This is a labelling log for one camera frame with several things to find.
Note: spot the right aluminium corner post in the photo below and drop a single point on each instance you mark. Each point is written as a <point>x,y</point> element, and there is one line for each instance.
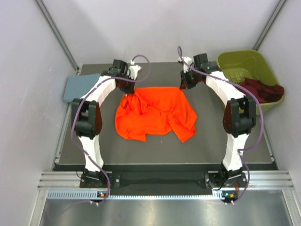
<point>270,22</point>

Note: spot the left aluminium corner post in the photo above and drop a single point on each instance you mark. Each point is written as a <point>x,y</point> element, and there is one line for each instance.
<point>57,34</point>

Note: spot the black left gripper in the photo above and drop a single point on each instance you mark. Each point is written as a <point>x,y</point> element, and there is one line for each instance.
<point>129,90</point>

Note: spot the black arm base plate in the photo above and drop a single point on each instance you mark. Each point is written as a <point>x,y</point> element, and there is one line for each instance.
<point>198,179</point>

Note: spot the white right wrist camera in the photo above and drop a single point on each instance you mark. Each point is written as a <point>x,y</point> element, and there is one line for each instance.
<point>186,63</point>

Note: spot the dark red t shirt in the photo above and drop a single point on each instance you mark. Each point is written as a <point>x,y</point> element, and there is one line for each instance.
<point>264,93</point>

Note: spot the aluminium front frame rail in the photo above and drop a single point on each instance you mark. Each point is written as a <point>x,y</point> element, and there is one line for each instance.
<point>260,180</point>

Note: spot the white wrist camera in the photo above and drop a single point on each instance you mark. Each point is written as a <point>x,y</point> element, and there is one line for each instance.
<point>133,70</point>
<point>186,63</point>

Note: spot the green plastic basket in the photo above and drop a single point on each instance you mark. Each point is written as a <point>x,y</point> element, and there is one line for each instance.
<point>240,64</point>

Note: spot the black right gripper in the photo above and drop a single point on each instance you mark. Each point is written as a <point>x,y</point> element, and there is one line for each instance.
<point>185,84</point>

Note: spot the folded grey-blue t shirt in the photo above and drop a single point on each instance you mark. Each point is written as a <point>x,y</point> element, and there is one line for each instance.
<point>77,86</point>

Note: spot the aluminium corner post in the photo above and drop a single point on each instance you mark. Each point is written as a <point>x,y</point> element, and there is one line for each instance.
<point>57,34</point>
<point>270,22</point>

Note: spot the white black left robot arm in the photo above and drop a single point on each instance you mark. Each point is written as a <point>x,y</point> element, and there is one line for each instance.
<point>87,120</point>

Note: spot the orange t shirt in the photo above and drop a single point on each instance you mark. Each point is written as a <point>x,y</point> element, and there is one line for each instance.
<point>155,111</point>

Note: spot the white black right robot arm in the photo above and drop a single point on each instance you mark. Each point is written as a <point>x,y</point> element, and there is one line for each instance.
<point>239,114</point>

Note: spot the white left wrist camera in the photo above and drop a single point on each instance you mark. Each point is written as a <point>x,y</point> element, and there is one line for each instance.
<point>133,70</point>

